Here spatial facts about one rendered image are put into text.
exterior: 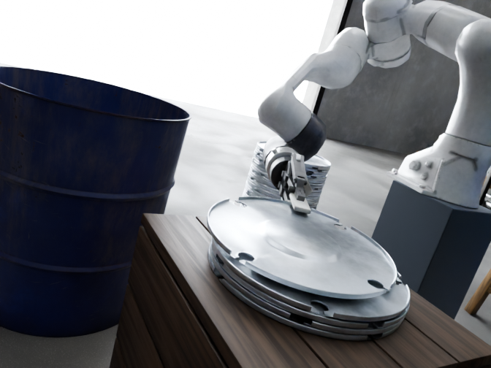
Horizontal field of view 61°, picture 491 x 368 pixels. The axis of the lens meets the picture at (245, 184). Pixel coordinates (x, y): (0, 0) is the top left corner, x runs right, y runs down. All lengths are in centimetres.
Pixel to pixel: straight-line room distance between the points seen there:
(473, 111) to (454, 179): 15
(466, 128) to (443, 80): 599
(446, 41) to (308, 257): 71
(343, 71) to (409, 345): 74
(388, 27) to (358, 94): 474
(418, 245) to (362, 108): 507
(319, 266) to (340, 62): 67
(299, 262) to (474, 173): 57
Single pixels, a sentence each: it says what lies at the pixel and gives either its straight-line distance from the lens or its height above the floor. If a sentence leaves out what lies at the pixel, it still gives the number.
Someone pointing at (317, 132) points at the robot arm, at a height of 51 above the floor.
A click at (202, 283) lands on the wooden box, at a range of 53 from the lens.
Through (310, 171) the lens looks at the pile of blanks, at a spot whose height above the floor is 32.
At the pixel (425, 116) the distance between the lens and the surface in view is 694.
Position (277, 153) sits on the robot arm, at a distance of 96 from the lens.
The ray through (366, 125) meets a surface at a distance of 616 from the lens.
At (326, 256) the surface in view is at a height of 40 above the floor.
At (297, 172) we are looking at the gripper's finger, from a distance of 81.
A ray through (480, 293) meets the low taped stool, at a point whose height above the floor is 8.
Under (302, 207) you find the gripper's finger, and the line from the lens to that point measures 74.
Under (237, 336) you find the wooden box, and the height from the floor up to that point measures 35.
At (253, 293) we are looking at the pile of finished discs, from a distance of 52.
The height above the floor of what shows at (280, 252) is 39.
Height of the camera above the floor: 61
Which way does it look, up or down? 15 degrees down
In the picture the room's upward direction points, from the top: 16 degrees clockwise
